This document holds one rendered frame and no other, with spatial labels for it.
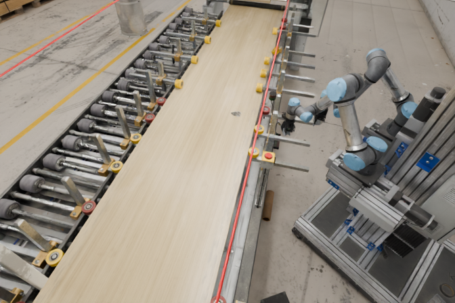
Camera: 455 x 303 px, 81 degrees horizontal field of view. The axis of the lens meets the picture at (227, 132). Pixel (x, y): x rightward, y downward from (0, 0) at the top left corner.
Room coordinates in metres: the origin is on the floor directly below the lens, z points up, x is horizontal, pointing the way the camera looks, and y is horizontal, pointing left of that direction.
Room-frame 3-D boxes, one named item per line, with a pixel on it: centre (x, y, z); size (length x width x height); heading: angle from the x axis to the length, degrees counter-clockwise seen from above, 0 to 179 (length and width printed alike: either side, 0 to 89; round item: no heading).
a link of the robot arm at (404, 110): (1.44, -1.24, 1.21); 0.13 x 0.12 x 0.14; 166
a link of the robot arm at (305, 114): (1.41, -0.53, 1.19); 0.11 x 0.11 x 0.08; 34
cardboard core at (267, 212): (1.37, -0.43, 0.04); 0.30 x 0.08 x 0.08; 168
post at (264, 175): (0.99, -0.24, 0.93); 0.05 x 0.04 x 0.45; 168
